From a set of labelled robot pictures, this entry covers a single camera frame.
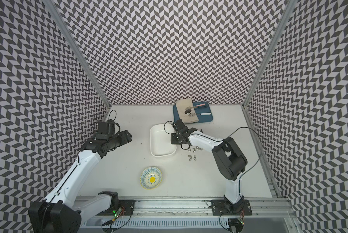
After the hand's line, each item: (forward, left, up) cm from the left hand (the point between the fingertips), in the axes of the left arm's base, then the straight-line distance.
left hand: (125, 138), depth 81 cm
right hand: (+4, -27, -11) cm, 29 cm away
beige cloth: (+40, -32, -14) cm, 53 cm away
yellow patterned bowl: (-17, -14, -16) cm, 27 cm away
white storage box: (+5, -17, -16) cm, 24 cm away
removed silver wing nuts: (-4, -40, -17) cm, 44 cm away
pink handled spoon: (+37, -39, -14) cm, 56 cm away
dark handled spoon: (+34, -37, -15) cm, 52 cm away
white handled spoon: (+29, -48, -12) cm, 58 cm away
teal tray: (+37, -50, -15) cm, 64 cm away
